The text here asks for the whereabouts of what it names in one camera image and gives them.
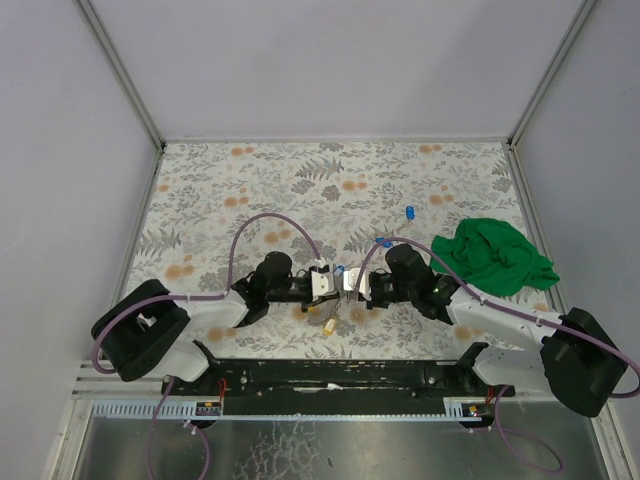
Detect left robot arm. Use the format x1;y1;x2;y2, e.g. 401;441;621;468
91;251;327;382

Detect blue tag upper key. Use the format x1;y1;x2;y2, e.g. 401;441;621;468
398;205;416;230

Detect yellow tag key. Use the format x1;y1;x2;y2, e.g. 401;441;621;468
323;319;336;335

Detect purple cable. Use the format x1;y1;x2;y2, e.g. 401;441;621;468
94;213;329;480
357;236;640;474

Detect green cloth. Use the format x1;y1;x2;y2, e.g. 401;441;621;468
430;218;560;297

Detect numbered keyring organizer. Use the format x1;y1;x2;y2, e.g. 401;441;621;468
304;294;341;325

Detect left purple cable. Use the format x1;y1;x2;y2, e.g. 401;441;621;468
94;213;329;480

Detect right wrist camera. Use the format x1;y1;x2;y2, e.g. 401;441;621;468
342;268;371;301

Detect blue tag lower key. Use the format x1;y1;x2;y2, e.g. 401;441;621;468
376;237;393;249

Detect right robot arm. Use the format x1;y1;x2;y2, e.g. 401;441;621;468
344;243;628;418

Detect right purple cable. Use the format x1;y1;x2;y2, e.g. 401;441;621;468
357;236;640;474

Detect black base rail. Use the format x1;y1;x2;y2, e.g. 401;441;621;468
162;359;502;417

